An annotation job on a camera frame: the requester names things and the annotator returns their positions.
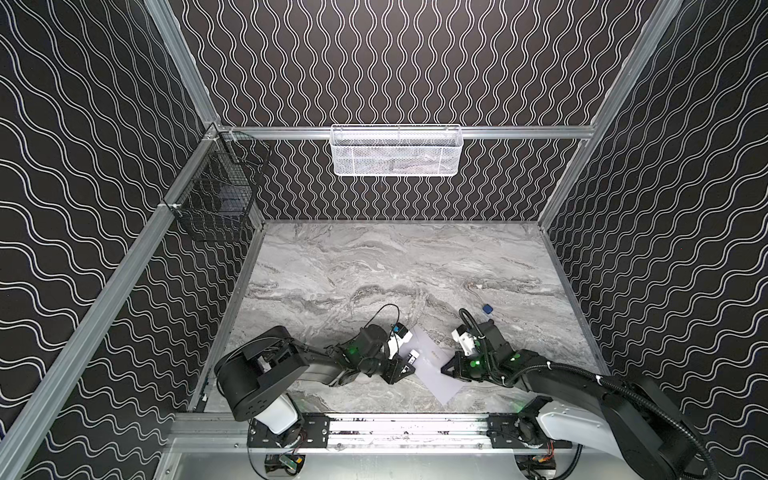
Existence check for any lavender envelope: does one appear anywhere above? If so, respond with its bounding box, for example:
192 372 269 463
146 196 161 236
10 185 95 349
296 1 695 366
400 326 464 406

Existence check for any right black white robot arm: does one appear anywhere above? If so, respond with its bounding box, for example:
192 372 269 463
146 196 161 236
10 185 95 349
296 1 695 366
441 309 718 479

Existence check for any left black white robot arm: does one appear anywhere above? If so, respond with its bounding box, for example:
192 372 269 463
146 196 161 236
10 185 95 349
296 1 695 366
214 322 415 436

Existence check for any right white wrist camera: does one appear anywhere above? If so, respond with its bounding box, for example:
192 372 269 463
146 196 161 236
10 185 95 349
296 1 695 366
451 325 478 357

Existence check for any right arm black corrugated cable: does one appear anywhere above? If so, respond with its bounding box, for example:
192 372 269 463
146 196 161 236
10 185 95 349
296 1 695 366
458 308 721 480

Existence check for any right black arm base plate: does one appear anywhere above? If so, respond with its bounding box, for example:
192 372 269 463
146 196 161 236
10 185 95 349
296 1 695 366
486 414 574 451

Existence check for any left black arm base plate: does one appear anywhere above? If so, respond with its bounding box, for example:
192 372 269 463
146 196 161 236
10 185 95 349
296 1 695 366
247 413 331 449

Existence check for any aluminium front rail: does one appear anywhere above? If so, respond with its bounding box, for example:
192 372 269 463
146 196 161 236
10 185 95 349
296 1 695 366
168 403 621 457

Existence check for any white wire mesh basket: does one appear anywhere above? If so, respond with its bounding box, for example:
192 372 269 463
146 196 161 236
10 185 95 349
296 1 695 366
329 124 464 177

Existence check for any black wire basket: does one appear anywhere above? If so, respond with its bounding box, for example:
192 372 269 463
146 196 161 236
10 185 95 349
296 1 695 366
163 124 258 245

